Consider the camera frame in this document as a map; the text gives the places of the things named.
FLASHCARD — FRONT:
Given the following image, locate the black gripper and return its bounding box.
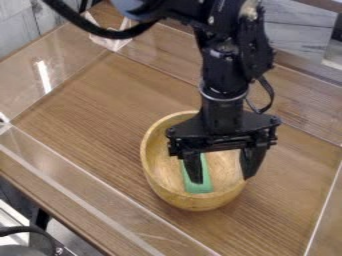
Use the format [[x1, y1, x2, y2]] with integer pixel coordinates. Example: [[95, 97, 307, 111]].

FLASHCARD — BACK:
[[164, 96, 283, 185]]

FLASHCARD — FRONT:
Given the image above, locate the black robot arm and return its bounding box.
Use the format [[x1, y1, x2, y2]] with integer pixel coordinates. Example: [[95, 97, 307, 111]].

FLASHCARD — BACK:
[[43, 0, 280, 185]]

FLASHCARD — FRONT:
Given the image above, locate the green rectangular block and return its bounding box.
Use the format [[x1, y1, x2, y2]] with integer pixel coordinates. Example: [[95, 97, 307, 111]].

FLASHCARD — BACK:
[[180, 153, 214, 194]]

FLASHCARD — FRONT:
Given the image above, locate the clear acrylic tray wall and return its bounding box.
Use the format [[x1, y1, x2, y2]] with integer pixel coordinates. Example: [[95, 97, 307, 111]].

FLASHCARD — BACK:
[[0, 122, 219, 256]]

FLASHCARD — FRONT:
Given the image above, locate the brown wooden bowl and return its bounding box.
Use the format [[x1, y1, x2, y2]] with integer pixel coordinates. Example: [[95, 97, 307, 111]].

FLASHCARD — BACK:
[[140, 111, 247, 212]]

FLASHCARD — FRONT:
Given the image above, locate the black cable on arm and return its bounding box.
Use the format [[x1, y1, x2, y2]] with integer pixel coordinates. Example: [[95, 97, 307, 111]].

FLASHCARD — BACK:
[[244, 75, 276, 115]]

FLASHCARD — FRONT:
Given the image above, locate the black cable bottom left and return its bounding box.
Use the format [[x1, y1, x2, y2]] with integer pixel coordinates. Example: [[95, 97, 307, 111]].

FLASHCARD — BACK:
[[0, 225, 57, 256]]

